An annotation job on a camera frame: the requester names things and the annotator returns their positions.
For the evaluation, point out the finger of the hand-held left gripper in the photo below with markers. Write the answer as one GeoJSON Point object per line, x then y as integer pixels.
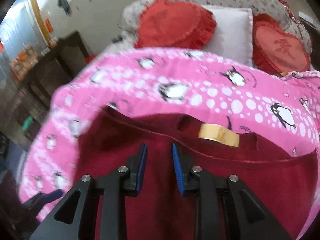
{"type": "Point", "coordinates": [50, 196]}

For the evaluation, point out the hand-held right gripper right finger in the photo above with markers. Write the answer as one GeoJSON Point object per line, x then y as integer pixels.
{"type": "Point", "coordinates": [178, 172]}

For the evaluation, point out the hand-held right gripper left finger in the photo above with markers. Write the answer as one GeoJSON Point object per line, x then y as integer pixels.
{"type": "Point", "coordinates": [141, 170]}

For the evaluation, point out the dark red garment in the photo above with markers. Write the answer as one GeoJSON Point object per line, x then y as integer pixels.
{"type": "Point", "coordinates": [250, 180]}

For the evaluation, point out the green object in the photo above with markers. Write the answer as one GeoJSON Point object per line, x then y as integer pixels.
{"type": "Point", "coordinates": [28, 123]}

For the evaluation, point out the pink penguin print blanket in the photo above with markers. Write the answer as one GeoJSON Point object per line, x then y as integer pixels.
{"type": "Point", "coordinates": [215, 65]}

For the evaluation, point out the dark wooden cabinet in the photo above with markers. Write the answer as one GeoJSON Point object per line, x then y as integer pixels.
{"type": "Point", "coordinates": [65, 55]}

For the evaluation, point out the orange packets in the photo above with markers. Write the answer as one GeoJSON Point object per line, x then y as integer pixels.
{"type": "Point", "coordinates": [23, 60]}

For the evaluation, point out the white pillow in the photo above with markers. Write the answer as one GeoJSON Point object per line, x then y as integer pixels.
{"type": "Point", "coordinates": [230, 35]}

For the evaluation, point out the red heart-shaped ruffled pillow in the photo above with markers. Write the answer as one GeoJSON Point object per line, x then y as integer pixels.
{"type": "Point", "coordinates": [280, 50]}
{"type": "Point", "coordinates": [172, 22]}

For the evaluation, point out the dark hanging cloth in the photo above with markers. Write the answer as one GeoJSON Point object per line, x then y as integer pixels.
{"type": "Point", "coordinates": [63, 1]}

